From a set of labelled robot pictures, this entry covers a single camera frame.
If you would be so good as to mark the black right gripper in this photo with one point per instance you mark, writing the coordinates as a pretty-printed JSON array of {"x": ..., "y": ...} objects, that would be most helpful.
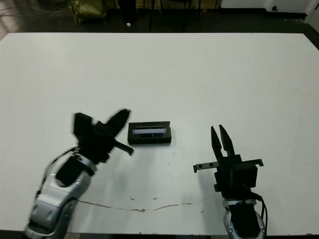
[{"x": 226, "y": 179}]

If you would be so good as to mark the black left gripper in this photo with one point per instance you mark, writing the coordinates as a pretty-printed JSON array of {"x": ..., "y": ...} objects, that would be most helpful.
[{"x": 98, "y": 145}]

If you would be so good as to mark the black box lid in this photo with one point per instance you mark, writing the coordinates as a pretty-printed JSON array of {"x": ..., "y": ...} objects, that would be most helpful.
[{"x": 149, "y": 135}]

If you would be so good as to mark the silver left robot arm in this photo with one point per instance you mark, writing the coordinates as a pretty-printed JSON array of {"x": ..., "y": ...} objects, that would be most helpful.
[{"x": 57, "y": 196}]

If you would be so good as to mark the black upright stand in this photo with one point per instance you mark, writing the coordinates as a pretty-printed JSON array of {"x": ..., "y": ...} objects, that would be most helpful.
[{"x": 128, "y": 11}]

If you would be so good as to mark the yellow-green sack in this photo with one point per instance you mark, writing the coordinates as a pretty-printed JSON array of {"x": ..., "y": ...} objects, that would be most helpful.
[{"x": 87, "y": 11}]

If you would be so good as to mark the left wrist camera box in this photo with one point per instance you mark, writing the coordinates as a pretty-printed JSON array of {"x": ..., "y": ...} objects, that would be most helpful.
[{"x": 83, "y": 127}]

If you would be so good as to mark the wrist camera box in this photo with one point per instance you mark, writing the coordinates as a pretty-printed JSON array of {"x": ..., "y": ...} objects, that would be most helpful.
[
  {"x": 245, "y": 176},
  {"x": 83, "y": 127}
]

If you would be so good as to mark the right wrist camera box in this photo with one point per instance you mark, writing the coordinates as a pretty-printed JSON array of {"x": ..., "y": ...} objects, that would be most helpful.
[{"x": 245, "y": 176}]

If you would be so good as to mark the black round wall knob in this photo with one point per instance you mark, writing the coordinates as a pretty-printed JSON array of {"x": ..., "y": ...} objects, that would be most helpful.
[{"x": 274, "y": 8}]

